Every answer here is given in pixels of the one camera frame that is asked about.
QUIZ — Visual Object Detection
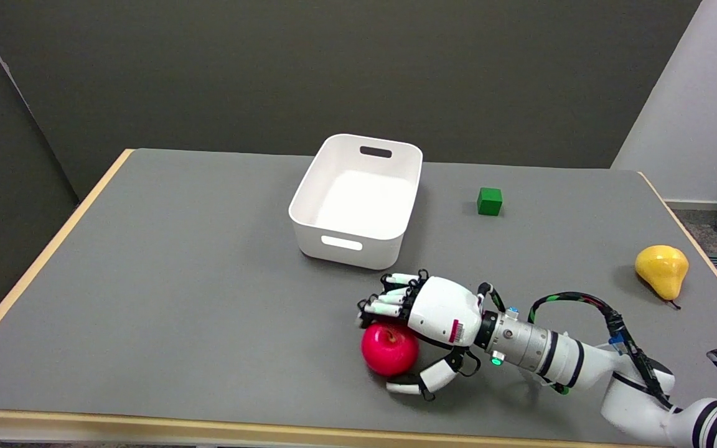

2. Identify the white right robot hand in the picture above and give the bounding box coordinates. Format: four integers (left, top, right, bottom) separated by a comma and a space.
357, 269, 485, 399

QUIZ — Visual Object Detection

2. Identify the red apple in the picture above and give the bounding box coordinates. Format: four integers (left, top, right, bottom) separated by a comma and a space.
362, 322, 420, 378

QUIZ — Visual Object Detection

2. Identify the green cube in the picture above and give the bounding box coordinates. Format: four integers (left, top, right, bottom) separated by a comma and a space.
477, 187, 503, 217

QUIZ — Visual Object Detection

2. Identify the white plastic bin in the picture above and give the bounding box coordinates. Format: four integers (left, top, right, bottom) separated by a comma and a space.
288, 134, 424, 271

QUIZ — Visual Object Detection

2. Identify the yellow pear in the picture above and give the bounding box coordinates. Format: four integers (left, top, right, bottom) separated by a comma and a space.
635, 245, 690, 310

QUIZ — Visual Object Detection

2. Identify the black green braided cable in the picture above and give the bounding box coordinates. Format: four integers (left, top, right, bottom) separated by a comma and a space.
527, 291, 678, 408

